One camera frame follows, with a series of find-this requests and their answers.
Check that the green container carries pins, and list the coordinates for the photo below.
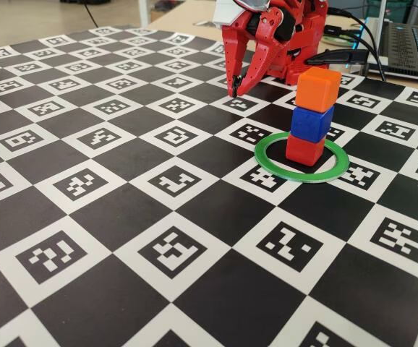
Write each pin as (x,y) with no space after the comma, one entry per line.
(375,7)

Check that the black table clamp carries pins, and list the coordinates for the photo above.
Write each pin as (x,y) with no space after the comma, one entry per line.
(339,57)

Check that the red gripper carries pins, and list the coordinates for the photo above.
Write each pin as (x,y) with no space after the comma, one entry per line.
(259,59)

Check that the grey laptop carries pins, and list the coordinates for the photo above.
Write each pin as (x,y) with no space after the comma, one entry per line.
(411,50)

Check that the black white marker checkerboard mat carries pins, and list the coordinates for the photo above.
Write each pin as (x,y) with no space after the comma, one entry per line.
(201,206)

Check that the red cube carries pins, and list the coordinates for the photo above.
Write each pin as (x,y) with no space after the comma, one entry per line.
(303,152)

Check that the white table leg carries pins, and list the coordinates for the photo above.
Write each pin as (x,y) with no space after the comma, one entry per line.
(144,12)

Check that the blue cube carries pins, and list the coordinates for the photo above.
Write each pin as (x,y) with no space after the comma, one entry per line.
(310,123)

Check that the orange cube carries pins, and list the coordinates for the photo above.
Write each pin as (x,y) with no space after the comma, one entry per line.
(315,88)

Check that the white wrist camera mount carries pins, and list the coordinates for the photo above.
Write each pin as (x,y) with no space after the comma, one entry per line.
(227,12)

